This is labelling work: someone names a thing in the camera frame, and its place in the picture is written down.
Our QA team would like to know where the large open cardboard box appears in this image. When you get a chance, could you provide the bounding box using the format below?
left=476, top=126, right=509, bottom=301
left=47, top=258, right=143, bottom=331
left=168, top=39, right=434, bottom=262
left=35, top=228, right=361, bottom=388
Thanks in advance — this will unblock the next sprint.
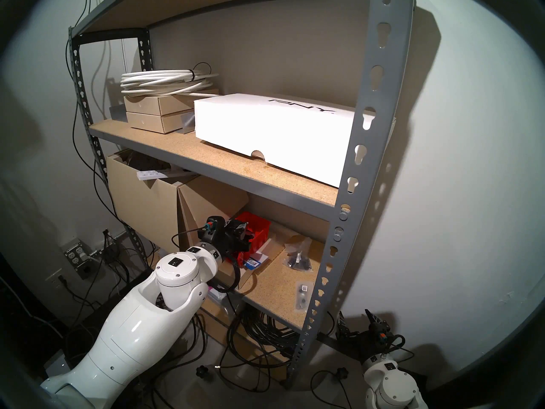
left=106, top=150, right=198, bottom=259

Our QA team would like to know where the grey metal rack shelf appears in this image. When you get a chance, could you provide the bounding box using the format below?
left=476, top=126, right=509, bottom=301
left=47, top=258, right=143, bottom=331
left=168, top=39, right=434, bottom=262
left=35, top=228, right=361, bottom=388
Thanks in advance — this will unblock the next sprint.
left=68, top=0, right=416, bottom=389

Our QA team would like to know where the grey wall power outlet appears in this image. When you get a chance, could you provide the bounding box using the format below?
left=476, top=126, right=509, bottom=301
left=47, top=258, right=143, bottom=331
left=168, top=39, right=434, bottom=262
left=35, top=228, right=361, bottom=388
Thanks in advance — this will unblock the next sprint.
left=61, top=239, right=100, bottom=280

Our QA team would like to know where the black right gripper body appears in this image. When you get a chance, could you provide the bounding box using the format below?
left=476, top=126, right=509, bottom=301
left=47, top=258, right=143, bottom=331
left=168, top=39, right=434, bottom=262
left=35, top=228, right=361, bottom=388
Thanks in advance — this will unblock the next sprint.
left=338, top=327, right=405, bottom=362

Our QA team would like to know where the white coiled cable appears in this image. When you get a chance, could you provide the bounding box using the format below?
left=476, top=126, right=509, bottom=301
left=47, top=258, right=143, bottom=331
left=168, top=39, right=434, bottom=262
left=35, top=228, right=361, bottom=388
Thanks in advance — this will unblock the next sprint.
left=120, top=63, right=218, bottom=98

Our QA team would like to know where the large white PNY box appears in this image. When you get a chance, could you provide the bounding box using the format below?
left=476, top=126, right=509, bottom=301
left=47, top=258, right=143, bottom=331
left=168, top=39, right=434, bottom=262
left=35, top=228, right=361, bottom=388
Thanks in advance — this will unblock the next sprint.
left=194, top=93, right=377, bottom=188

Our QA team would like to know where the red plastic bin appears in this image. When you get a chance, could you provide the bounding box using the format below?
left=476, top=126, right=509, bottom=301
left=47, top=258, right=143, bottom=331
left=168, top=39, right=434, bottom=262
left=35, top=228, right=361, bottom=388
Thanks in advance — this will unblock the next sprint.
left=232, top=212, right=272, bottom=268

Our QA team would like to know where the flat cardboard box open lid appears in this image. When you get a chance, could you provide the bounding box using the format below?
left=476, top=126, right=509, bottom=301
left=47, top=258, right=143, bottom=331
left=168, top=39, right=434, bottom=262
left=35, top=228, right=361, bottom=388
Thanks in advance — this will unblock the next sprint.
left=177, top=176, right=294, bottom=290

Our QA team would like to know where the small flat cardboard box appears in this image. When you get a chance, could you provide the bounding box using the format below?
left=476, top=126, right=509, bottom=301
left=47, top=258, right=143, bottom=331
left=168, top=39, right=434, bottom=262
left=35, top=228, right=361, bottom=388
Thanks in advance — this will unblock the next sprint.
left=123, top=94, right=220, bottom=116
left=126, top=111, right=195, bottom=134

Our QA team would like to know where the clear bag of black screws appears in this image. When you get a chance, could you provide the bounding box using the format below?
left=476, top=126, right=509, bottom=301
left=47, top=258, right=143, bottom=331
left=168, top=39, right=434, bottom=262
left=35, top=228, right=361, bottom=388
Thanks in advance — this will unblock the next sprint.
left=283, top=237, right=313, bottom=271

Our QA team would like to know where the white device on floor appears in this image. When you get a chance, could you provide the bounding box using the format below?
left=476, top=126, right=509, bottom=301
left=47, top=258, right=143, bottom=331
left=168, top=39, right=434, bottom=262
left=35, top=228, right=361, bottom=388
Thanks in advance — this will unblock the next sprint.
left=44, top=353, right=69, bottom=379

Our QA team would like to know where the clear bag with QR label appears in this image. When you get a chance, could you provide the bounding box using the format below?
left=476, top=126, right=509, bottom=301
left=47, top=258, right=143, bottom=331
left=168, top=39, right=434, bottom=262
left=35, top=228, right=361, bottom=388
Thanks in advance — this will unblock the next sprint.
left=296, top=280, right=315, bottom=313

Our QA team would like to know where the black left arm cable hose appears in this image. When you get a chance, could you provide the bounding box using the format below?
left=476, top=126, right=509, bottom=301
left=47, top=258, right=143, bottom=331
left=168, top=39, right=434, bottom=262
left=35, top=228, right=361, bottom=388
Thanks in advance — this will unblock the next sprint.
left=213, top=259, right=243, bottom=294

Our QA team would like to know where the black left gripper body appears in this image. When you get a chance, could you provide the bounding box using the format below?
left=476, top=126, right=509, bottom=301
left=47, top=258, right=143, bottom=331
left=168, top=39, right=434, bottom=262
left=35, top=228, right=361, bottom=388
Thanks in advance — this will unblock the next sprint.
left=198, top=216, right=234, bottom=263

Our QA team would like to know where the black hanging wall cable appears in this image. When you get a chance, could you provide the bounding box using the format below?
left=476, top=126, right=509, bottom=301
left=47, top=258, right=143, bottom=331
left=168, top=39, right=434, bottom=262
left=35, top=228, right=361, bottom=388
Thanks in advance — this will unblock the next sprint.
left=66, top=42, right=128, bottom=230

